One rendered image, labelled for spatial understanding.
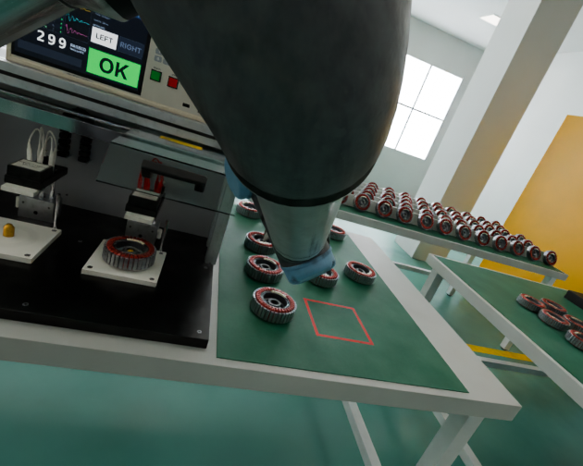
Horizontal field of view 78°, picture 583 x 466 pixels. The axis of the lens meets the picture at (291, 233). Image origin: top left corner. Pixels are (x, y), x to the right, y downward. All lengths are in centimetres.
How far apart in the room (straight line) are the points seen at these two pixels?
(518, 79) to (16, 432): 463
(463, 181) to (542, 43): 149
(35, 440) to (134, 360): 87
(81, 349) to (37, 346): 7
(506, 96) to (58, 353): 437
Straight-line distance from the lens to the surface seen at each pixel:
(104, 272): 86
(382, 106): 16
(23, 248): 92
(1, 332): 76
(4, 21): 25
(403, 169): 830
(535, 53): 469
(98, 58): 95
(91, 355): 73
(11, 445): 156
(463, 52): 856
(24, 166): 97
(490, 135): 454
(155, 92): 93
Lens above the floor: 123
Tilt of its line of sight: 19 degrees down
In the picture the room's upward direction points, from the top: 20 degrees clockwise
